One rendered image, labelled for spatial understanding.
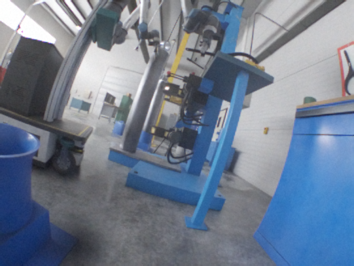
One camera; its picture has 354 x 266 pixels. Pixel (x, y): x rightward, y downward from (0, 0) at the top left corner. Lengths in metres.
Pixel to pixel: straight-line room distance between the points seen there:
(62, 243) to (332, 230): 1.06
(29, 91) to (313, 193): 1.74
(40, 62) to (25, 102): 0.28
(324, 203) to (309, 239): 0.18
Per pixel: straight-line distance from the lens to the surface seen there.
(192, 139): 1.49
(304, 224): 0.90
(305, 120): 1.04
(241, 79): 0.98
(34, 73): 1.20
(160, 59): 1.95
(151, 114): 3.08
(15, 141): 0.60
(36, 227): 0.57
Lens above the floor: 0.51
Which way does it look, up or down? level
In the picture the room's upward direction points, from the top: 18 degrees clockwise
